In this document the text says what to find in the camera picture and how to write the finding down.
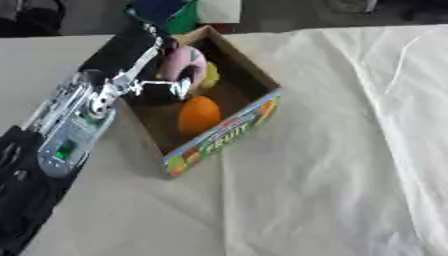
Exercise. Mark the white box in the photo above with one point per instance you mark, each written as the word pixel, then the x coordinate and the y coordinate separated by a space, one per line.
pixel 220 10

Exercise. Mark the black bag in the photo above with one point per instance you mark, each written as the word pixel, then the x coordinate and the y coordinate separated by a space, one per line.
pixel 29 16

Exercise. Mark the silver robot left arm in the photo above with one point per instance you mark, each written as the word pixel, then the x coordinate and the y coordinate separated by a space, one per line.
pixel 70 123

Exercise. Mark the yellow toy fruit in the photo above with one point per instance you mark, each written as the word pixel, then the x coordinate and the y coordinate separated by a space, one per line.
pixel 210 76

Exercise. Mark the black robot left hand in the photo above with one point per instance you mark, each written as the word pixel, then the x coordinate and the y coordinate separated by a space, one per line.
pixel 125 50

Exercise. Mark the tan cardboard box, fruit print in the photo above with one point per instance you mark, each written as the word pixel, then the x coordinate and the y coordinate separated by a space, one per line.
pixel 233 100

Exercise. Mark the blue and green bag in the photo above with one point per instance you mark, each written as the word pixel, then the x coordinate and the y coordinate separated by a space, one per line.
pixel 166 11

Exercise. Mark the orange toy fruit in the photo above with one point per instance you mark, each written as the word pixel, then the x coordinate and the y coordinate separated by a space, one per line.
pixel 199 115

